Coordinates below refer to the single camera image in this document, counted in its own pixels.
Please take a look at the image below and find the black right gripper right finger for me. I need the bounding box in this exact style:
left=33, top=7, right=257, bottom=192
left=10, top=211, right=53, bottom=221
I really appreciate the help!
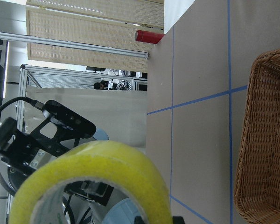
left=172, top=216, right=184, bottom=224

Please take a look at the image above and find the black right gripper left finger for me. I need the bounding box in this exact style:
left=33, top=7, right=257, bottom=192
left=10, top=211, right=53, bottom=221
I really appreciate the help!
left=134, top=216, right=147, bottom=224

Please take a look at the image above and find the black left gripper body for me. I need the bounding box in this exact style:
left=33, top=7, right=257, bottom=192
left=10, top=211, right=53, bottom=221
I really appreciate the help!
left=0, top=116, right=114, bottom=207

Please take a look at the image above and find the yellow clear tape roll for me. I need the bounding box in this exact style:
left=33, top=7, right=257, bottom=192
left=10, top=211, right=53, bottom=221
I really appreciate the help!
left=9, top=140, right=173, bottom=224

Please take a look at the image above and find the brown wicker basket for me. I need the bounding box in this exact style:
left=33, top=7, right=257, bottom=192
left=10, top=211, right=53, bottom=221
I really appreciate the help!
left=234, top=49, right=280, bottom=224

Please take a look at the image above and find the beige perforated panel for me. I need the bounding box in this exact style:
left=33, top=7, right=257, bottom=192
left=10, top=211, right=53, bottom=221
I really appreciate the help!
left=26, top=0, right=164, bottom=72

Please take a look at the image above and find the red cylinder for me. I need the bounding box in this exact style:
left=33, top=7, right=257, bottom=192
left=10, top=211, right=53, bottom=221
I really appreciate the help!
left=135, top=30, right=164, bottom=44

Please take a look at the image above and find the aluminium frame bar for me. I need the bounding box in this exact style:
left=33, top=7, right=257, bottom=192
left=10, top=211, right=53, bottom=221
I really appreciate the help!
left=0, top=32, right=149, bottom=59

